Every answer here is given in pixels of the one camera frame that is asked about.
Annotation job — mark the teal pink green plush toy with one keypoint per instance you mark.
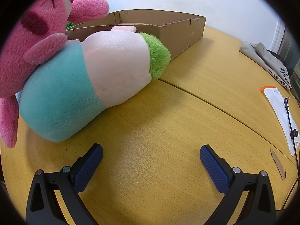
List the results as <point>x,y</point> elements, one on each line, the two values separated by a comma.
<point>112,61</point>

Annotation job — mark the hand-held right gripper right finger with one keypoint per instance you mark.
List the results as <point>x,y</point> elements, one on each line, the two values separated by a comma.
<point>214,168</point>

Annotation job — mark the white paper with orange edge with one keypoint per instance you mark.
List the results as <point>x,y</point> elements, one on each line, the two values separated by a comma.
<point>276,105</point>

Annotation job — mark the pink plush bear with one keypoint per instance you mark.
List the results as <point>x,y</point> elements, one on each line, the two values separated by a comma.
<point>46,11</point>

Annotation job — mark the grey printed cloth bag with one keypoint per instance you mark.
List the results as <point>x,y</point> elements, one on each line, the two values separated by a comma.
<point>262,56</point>

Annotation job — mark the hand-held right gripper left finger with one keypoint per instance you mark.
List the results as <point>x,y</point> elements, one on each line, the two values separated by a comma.
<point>86,168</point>

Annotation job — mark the cardboard box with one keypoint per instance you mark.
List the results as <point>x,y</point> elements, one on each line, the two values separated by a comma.
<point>182,32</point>

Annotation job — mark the cardboard scrap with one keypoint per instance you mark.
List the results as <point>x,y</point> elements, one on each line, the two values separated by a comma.
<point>277,164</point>

